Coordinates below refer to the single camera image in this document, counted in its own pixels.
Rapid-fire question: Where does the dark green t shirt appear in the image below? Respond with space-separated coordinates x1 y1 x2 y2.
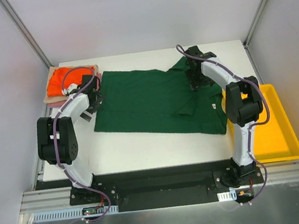
94 57 228 135

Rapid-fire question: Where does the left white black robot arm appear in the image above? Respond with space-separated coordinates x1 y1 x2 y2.
36 90 104 203

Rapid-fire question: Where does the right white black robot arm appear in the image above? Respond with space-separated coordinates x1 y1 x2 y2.
186 54 265 188

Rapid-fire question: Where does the folded pink t shirt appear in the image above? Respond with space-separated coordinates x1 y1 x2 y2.
44 73 102 108

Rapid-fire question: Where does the folded beige t shirt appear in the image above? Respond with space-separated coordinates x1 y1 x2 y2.
44 65 101 104

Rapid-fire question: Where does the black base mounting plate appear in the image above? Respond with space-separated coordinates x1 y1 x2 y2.
70 160 264 212

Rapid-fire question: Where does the yellow plastic tray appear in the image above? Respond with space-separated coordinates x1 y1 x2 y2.
220 79 299 168

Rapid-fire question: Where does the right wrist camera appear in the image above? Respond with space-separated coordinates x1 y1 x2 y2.
185 45 217 59

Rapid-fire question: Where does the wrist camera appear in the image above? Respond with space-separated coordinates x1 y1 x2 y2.
61 72 102 98
185 45 217 59

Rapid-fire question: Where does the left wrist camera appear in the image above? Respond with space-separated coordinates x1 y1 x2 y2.
61 72 102 98

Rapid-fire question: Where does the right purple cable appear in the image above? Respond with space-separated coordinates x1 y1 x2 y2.
175 33 284 213

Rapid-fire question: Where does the purple cable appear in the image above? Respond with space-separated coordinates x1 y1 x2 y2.
44 64 120 224
175 33 284 213

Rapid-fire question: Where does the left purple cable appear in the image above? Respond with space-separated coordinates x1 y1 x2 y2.
44 64 120 224

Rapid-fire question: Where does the aluminium front rail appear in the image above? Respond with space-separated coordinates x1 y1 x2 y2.
20 159 299 212

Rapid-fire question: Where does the left white cable duct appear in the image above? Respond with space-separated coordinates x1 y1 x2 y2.
33 205 119 223

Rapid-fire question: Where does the white cable duct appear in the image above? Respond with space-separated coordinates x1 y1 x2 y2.
33 205 119 223
217 190 237 202

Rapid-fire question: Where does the right white cable duct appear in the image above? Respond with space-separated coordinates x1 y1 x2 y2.
217 190 237 202

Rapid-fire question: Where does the right aluminium frame post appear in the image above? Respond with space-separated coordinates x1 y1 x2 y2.
236 0 299 49

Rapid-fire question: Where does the aluminium frame post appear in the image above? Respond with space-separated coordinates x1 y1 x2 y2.
236 0 299 49
0 0 53 69

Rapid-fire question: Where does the left aluminium frame post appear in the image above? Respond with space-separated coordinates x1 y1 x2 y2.
0 0 53 69

